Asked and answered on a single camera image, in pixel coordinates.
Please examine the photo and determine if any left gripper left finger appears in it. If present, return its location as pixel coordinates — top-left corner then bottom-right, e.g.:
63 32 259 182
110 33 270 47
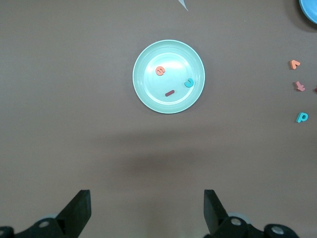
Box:
0 189 92 238

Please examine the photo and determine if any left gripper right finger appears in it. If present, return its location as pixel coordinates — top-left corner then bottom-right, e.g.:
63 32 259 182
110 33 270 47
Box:
203 189 299 238

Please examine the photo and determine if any brown table cover sheet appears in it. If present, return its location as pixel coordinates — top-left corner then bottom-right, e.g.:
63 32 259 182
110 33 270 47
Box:
0 0 317 238

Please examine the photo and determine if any green plate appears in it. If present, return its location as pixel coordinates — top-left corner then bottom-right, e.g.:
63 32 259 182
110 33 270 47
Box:
132 39 206 115

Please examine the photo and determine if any teal letter p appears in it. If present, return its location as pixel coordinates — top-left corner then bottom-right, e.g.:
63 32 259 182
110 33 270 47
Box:
296 112 309 124

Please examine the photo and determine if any blue plate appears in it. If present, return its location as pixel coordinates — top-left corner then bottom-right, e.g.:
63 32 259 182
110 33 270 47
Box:
298 0 317 25

